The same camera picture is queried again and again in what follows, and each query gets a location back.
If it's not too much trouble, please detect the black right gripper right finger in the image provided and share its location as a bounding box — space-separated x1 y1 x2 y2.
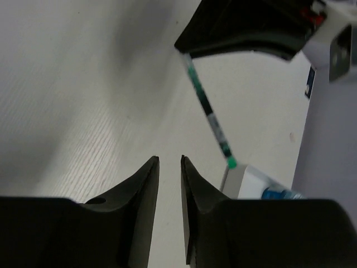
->
181 156 356 267

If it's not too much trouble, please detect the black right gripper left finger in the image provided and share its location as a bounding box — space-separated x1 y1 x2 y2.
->
1 156 160 267

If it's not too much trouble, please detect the left black table label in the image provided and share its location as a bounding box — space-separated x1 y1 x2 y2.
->
305 65 316 99

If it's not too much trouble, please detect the green pen refill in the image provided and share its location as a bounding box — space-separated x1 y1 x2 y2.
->
182 54 238 170

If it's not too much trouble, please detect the white divided organizer tray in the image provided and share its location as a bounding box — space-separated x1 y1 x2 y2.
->
220 164 284 199

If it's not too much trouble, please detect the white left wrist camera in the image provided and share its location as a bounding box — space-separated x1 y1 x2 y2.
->
303 1 356 83

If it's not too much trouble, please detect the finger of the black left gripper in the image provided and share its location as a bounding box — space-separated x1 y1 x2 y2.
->
175 0 326 61

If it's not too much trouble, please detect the blue correction tape roll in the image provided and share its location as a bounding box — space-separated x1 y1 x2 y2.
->
261 186 305 200

